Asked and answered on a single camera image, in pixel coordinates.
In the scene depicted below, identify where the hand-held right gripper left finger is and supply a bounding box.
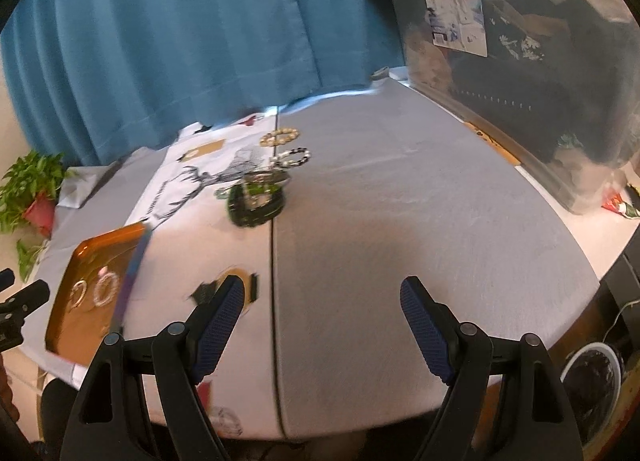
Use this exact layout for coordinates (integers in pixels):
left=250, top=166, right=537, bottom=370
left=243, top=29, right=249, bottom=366
left=60, top=273, right=246, bottom=461

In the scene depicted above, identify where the paper label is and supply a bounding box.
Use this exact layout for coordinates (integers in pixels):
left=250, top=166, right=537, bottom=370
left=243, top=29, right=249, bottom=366
left=424, top=0, right=489, bottom=58

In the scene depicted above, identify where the potted green plant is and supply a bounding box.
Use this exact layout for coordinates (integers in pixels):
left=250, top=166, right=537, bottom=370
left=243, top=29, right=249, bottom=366
left=0, top=150, right=77, bottom=283

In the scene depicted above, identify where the red patterned package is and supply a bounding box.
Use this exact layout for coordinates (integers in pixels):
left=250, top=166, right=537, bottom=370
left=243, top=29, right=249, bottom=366
left=601, top=181, right=640, bottom=223

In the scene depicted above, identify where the clear plastic storage bin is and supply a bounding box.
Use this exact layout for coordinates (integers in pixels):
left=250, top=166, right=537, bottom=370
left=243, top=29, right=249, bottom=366
left=389, top=0, right=640, bottom=217

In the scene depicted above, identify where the dark green bracelet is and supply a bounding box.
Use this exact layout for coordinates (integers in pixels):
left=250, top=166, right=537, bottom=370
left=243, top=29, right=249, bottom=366
left=226, top=181, right=289, bottom=228

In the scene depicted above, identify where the dark and white bead bracelet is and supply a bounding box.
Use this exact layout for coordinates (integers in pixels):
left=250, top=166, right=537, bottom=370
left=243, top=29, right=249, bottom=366
left=270, top=146, right=314, bottom=168

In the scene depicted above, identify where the yellow bead bracelet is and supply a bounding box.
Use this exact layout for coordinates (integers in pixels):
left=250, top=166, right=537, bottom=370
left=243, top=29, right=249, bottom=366
left=259, top=126, right=304, bottom=146

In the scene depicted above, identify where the white cable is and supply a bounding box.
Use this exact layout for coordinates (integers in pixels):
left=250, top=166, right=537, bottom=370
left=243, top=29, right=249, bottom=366
left=601, top=300, right=637, bottom=343

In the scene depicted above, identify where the orange plastic tray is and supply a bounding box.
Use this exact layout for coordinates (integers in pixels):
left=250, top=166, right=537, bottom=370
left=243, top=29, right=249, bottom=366
left=44, top=222, right=152, bottom=360

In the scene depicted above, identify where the white printed tablecloth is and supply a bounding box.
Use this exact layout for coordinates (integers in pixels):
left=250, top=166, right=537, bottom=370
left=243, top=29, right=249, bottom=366
left=30, top=110, right=287, bottom=442

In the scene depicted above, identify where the blue curtain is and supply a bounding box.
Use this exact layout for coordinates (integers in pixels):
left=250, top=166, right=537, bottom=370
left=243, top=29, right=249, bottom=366
left=0, top=0, right=407, bottom=168

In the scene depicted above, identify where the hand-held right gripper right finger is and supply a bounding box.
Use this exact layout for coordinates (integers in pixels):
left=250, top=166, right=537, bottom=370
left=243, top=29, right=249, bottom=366
left=399, top=276, right=586, bottom=461

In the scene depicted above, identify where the silver ring bracelet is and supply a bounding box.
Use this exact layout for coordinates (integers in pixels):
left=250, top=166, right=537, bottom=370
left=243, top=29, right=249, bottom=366
left=68, top=279, right=90, bottom=310

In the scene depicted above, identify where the white round bucket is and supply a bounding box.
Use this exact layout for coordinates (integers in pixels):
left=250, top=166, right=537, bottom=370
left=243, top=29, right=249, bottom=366
left=559, top=340, right=627, bottom=448

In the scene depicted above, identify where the clear crystal bracelet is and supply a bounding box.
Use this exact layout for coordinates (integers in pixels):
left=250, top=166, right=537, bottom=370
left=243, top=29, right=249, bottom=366
left=93, top=271, right=121, bottom=306

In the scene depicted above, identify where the silver bangle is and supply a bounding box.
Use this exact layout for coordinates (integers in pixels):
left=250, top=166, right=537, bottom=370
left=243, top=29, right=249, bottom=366
left=243, top=168, right=294, bottom=188

